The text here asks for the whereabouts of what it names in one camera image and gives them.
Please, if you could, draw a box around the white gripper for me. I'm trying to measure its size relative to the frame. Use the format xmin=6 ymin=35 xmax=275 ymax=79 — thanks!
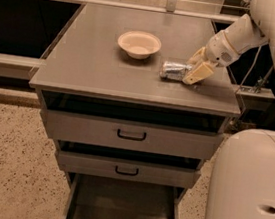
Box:
xmin=183 ymin=31 xmax=240 ymax=85

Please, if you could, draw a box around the silver blue redbull can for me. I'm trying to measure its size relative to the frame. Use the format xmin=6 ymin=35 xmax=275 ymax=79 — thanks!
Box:
xmin=159 ymin=61 xmax=192 ymax=82

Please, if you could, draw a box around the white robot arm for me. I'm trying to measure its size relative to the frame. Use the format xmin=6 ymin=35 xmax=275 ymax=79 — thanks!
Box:
xmin=183 ymin=0 xmax=275 ymax=219

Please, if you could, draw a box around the grey drawer cabinet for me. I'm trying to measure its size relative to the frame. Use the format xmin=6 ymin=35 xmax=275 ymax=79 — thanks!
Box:
xmin=10 ymin=0 xmax=254 ymax=219

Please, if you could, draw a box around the top grey drawer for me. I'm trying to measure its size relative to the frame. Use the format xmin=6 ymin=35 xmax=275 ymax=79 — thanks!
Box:
xmin=42 ymin=90 xmax=224 ymax=159

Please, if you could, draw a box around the grey drawer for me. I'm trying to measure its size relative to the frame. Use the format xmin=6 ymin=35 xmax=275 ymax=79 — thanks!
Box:
xmin=63 ymin=174 xmax=179 ymax=219
xmin=56 ymin=142 xmax=201 ymax=189
xmin=42 ymin=90 xmax=224 ymax=159

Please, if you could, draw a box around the middle grey drawer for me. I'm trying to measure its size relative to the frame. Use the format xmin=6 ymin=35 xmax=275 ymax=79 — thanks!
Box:
xmin=56 ymin=142 xmax=201 ymax=189

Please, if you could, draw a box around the bottom grey drawer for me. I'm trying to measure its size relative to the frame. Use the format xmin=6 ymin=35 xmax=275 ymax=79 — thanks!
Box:
xmin=63 ymin=174 xmax=179 ymax=219

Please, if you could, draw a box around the white paper bowl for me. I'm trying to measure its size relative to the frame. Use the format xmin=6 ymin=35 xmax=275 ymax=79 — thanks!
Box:
xmin=117 ymin=31 xmax=161 ymax=60

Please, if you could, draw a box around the grey power cable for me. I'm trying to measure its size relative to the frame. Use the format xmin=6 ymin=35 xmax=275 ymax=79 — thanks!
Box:
xmin=237 ymin=43 xmax=263 ymax=95

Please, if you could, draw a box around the black top drawer handle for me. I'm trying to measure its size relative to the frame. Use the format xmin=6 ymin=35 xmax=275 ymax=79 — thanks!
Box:
xmin=116 ymin=129 xmax=147 ymax=142

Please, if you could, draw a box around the black drawer handle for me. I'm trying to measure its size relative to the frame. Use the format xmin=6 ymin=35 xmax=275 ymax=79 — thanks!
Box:
xmin=114 ymin=165 xmax=139 ymax=177
xmin=116 ymin=129 xmax=147 ymax=142

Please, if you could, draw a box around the black middle drawer handle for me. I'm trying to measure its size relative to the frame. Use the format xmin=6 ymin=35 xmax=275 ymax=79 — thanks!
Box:
xmin=114 ymin=165 xmax=139 ymax=177

